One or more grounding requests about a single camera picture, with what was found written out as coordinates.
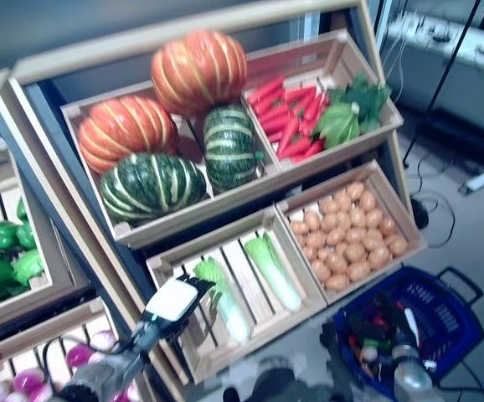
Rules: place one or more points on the dark left robot hand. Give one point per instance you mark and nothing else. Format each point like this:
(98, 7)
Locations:
(200, 287)

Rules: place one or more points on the dark right robot hand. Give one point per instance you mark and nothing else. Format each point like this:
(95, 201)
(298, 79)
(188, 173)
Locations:
(386, 322)

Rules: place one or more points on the blue plastic shopping basket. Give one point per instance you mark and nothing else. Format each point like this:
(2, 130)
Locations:
(447, 318)

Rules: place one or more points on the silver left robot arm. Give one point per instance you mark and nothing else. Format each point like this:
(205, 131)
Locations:
(99, 377)

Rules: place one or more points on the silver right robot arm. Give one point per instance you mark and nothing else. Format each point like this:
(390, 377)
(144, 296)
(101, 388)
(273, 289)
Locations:
(413, 377)

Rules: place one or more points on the napa cabbage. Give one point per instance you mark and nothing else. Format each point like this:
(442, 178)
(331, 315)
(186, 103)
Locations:
(229, 305)
(273, 272)

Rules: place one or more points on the brown potato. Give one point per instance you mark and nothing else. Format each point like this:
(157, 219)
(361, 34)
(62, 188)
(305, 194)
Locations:
(374, 218)
(355, 190)
(342, 218)
(336, 263)
(367, 201)
(355, 235)
(379, 257)
(398, 245)
(299, 228)
(302, 240)
(342, 200)
(372, 238)
(309, 252)
(329, 222)
(355, 252)
(358, 271)
(357, 218)
(312, 220)
(320, 270)
(316, 239)
(336, 236)
(341, 248)
(323, 253)
(337, 282)
(330, 206)
(387, 226)

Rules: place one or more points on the wooden crate with cabbages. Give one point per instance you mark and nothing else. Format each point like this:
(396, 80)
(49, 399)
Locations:
(267, 333)

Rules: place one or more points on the wooden crate with pumpkins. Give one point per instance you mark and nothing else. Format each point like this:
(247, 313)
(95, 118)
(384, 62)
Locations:
(233, 197)

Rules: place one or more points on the wide green striped pumpkin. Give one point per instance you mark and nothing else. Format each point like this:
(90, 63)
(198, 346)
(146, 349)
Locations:
(150, 186)

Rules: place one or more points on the black round floor base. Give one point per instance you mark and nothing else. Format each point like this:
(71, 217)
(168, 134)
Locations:
(418, 213)

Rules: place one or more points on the wooden crate with potatoes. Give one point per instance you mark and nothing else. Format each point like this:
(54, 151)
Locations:
(394, 201)

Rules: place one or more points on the dark robot body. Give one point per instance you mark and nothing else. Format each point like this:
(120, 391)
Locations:
(279, 383)

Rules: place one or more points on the upright green striped pumpkin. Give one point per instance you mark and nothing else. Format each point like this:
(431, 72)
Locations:
(229, 146)

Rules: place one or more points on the red carrot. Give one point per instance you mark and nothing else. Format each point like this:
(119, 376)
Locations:
(309, 151)
(288, 136)
(295, 148)
(300, 93)
(274, 114)
(316, 106)
(267, 90)
(305, 104)
(278, 125)
(268, 104)

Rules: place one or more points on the wooden crate with purple onions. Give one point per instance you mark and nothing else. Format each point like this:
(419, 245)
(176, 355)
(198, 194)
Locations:
(37, 335)

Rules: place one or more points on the flat orange striped pumpkin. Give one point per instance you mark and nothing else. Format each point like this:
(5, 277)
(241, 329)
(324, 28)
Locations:
(125, 130)

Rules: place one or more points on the wooden crate with green peppers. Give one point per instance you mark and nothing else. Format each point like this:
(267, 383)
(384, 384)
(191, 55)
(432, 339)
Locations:
(24, 300)

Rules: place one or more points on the wooden crate with carrots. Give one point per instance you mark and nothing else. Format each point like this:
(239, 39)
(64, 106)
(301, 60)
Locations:
(351, 143)

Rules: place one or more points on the light green leafy vegetable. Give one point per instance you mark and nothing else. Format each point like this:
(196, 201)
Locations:
(338, 123)

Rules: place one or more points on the big orange striped pumpkin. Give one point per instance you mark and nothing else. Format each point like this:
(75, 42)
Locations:
(198, 71)

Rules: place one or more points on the dark green leafy vegetable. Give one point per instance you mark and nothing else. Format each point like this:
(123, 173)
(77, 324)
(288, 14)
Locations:
(367, 98)

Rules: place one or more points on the grey cabinet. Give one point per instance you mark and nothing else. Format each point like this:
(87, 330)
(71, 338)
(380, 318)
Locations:
(468, 100)

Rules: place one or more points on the black tripod leg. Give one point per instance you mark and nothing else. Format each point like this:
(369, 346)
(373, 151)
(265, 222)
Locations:
(447, 88)

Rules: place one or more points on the large wooden display rack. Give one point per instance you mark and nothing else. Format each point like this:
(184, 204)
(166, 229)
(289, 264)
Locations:
(141, 48)

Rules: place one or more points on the white power strip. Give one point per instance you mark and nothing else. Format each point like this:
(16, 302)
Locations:
(418, 25)
(476, 46)

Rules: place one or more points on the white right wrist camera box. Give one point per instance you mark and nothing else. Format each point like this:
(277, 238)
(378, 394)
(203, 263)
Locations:
(411, 322)

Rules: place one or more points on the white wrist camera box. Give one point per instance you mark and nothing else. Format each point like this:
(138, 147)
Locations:
(171, 299)
(411, 322)

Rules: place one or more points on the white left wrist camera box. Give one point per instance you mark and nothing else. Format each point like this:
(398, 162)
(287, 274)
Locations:
(171, 299)

